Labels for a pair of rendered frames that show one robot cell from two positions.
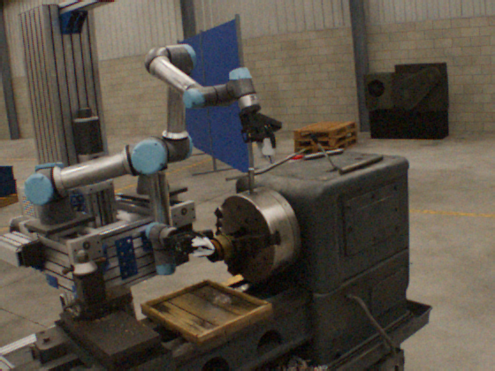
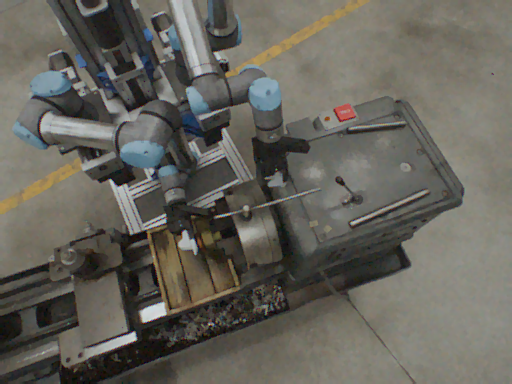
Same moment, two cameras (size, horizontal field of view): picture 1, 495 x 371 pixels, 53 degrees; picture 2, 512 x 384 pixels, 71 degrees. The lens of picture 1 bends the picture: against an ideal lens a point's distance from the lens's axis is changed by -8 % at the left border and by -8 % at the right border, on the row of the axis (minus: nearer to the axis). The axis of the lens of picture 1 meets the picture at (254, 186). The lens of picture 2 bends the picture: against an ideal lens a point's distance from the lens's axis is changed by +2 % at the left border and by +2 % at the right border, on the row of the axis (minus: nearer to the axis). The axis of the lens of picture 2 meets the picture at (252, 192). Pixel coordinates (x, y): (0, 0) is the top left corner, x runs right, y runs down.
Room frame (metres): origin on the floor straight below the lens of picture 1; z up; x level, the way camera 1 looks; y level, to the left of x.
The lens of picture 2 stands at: (1.45, -0.17, 2.33)
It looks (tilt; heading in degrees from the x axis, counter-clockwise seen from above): 67 degrees down; 24
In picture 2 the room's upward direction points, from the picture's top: 4 degrees counter-clockwise
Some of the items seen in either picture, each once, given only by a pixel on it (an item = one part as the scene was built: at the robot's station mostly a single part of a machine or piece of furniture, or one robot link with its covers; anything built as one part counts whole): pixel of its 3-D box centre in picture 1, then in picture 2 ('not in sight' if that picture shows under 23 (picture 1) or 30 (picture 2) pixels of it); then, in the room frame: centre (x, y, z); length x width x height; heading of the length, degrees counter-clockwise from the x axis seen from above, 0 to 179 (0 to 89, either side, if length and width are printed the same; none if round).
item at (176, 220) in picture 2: (182, 242); (179, 218); (1.74, 0.26, 1.10); 0.12 x 0.09 x 0.08; 40
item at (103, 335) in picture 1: (102, 327); (97, 283); (1.43, 0.50, 0.95); 0.43 x 0.17 x 0.05; 40
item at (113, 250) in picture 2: (100, 305); (97, 263); (1.49, 0.52, 0.99); 0.20 x 0.10 x 0.05; 130
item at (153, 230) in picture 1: (160, 234); (170, 181); (1.87, 0.36, 1.10); 0.11 x 0.08 x 0.09; 40
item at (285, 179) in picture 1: (327, 211); (344, 189); (2.08, -0.28, 1.06); 0.59 x 0.48 x 0.39; 130
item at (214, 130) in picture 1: (208, 101); not in sight; (8.73, 0.62, 1.18); 4.12 x 0.80 x 2.35; 17
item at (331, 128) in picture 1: (326, 137); not in sight; (9.99, -1.44, 0.22); 1.25 x 0.86 x 0.44; 149
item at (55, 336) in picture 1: (95, 349); (91, 293); (1.39, 0.53, 0.90); 0.47 x 0.30 x 0.06; 40
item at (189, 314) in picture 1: (204, 309); (192, 259); (1.65, 0.21, 0.89); 0.36 x 0.30 x 0.04; 40
